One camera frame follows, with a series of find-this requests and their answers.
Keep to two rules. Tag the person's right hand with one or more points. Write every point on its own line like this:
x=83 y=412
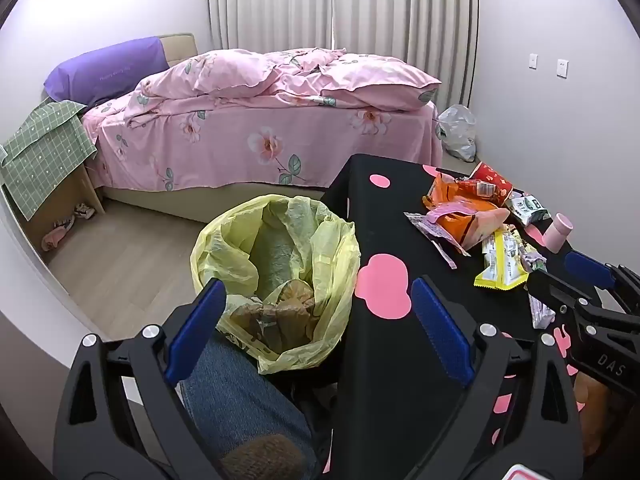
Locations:
x=592 y=410

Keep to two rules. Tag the orange snack packet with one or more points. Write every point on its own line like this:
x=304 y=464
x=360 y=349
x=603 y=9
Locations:
x=445 y=191

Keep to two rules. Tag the white wall socket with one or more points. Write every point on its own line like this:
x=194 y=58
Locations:
x=562 y=68

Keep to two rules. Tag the black pink printed tablecloth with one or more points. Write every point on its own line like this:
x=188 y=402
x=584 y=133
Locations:
x=380 y=240

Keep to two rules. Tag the grey striped curtain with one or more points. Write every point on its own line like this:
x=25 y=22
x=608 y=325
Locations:
x=380 y=5

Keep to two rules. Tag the white wall switch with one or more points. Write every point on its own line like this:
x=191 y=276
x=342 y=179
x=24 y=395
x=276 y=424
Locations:
x=534 y=60

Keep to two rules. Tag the yellow snack packet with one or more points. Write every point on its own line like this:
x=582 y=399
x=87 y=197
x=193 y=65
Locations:
x=495 y=262

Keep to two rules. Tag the brown fuzzy slipper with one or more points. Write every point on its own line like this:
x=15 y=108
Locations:
x=265 y=460

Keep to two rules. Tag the brown crumpled bag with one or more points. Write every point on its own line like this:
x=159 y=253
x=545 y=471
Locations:
x=285 y=305

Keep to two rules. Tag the green checked cloth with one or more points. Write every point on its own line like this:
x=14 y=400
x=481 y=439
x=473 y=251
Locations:
x=45 y=155

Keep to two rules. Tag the bin with yellow plastic bag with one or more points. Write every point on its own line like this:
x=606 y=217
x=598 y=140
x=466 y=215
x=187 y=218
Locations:
x=225 y=245

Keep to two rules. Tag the white curtain wand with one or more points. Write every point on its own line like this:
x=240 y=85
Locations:
x=332 y=5

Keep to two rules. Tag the purple pillow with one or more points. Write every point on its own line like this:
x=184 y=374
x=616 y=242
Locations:
x=105 y=67

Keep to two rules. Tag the pink slipper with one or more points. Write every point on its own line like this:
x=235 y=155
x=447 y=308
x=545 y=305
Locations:
x=52 y=238

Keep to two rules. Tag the clear pink wrapper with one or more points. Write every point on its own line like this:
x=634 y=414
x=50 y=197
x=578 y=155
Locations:
x=432 y=232

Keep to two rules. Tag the bed with pink floral duvet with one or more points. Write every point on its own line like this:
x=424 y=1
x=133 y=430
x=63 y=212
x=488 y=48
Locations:
x=177 y=50

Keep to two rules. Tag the person's leg in jeans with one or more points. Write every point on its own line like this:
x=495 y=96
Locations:
x=235 y=395

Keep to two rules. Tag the white plastic bag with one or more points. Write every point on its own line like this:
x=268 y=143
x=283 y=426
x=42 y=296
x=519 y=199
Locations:
x=457 y=132

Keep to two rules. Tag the pink floral duvet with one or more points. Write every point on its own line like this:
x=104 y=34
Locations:
x=300 y=75

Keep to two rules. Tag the green white milk carton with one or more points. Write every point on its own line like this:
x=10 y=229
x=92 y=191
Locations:
x=525 y=208

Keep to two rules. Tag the white sneaker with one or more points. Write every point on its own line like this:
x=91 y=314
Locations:
x=84 y=211

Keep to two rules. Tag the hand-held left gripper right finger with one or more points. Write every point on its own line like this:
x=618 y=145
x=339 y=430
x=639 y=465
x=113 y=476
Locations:
x=440 y=330

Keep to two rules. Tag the white wrapper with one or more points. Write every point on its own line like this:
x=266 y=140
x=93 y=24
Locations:
x=541 y=312

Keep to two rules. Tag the red snack packet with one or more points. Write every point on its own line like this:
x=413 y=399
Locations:
x=492 y=175

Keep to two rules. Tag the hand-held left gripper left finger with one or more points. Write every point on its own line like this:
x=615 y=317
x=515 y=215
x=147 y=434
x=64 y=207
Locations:
x=200 y=325

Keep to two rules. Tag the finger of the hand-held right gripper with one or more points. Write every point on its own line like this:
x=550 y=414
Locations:
x=585 y=265
x=555 y=287

